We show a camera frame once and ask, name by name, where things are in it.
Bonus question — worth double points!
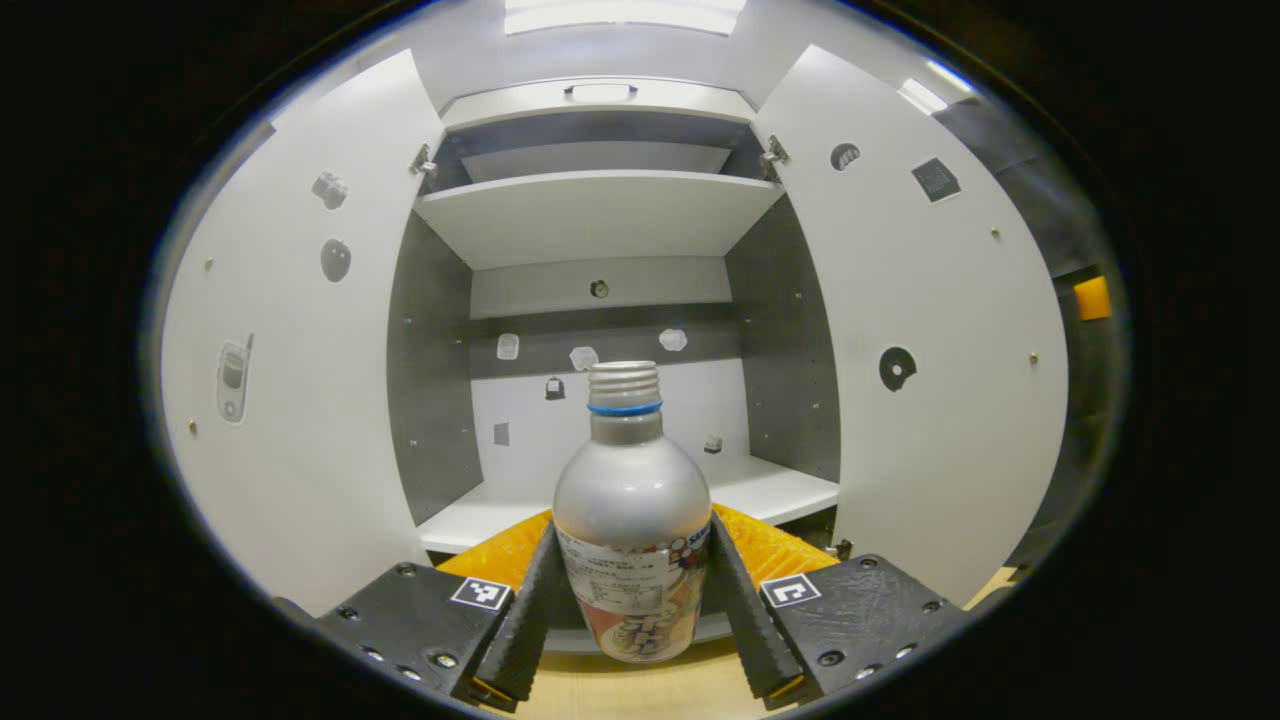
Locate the white and grey cabinet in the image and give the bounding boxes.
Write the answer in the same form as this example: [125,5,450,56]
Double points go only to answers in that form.
[385,78,846,656]

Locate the white door with phone sticker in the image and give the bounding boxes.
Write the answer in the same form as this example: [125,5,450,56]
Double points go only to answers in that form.
[160,48,446,618]

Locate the white door with cat sticker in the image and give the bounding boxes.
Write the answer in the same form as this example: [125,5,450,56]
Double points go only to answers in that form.
[752,43,1071,608]

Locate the ceiling light panel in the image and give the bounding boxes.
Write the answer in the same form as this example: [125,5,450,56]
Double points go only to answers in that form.
[503,0,746,37]
[898,60,973,116]

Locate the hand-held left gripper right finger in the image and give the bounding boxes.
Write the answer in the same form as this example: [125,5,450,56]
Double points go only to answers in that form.
[705,503,969,711]

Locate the white cabinet shelf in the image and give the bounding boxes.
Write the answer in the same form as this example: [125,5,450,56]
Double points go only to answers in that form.
[413,170,786,271]
[418,455,841,556]

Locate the white cabinet drawer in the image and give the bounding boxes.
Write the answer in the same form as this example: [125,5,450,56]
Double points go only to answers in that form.
[440,78,758,131]

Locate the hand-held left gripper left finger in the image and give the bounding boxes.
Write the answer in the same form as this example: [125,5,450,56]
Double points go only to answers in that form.
[315,510,561,713]

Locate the silver bottle with printed label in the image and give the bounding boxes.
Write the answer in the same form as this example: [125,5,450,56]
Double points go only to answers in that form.
[552,360,713,664]

